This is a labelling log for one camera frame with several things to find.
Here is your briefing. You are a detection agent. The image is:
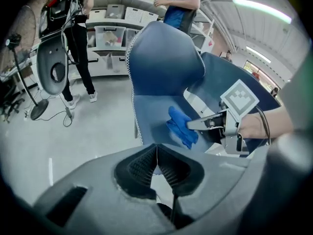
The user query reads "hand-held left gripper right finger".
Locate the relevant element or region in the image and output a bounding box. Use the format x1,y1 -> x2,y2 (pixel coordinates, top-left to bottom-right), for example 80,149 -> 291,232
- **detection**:
156,143 -> 253,230

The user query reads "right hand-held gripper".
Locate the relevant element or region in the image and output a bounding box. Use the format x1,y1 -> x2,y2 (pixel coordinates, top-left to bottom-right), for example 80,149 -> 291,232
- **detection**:
187,79 -> 260,156

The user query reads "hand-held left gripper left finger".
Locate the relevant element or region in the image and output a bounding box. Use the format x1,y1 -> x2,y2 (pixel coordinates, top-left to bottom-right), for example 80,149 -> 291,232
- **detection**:
33,143 -> 176,235

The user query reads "blue wiping cloth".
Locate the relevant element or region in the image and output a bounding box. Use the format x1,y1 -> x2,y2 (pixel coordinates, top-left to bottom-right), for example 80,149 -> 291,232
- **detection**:
166,106 -> 199,150

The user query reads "blue upholstered chair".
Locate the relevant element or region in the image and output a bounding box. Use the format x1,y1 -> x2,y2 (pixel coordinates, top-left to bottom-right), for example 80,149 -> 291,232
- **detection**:
125,21 -> 217,154

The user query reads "person's right forearm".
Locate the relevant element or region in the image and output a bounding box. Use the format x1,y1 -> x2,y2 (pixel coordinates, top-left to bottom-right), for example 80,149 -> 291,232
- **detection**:
240,105 -> 295,140

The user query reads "black office chair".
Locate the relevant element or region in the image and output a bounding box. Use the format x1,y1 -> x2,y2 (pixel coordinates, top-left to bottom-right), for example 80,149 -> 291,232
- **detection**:
0,82 -> 26,123

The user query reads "table with blue tablecloth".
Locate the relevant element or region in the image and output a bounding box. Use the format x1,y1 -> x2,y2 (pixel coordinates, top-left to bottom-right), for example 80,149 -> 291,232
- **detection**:
183,51 -> 281,158

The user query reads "long ceiling light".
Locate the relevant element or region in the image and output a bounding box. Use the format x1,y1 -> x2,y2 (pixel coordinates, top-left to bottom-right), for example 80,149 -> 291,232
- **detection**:
245,45 -> 272,64
231,0 -> 293,24

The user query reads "black standing fan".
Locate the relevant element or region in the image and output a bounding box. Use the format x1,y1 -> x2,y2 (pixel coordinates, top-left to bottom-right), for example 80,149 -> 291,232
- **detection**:
0,5 -> 50,121

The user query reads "clear storage bin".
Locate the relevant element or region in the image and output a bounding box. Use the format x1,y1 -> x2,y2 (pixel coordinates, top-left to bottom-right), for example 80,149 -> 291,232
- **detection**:
94,25 -> 127,49
124,28 -> 142,49

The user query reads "white lattice basket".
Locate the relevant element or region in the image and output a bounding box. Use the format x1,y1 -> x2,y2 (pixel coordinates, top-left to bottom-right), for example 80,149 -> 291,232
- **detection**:
140,10 -> 159,24
124,6 -> 144,24

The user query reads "long white shelving unit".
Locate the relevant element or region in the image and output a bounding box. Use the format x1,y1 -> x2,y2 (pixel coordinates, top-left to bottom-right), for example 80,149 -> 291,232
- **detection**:
84,0 -> 216,78

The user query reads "grey storage bin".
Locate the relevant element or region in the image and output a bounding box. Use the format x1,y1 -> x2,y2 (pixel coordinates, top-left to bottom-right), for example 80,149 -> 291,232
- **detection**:
106,4 -> 126,20

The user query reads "white storage box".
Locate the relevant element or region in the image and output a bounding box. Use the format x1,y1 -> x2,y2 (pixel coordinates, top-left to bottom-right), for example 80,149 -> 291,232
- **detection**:
89,8 -> 108,20

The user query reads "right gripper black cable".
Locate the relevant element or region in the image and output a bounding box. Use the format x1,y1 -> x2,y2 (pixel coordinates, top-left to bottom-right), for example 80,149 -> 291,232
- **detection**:
255,106 -> 271,146

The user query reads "black power adapter cable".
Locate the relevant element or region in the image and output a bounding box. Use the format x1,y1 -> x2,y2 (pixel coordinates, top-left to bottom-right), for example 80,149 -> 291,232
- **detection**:
39,99 -> 75,128

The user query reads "small black camera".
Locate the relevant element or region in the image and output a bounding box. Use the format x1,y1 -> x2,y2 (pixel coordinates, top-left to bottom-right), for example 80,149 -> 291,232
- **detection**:
5,33 -> 22,50

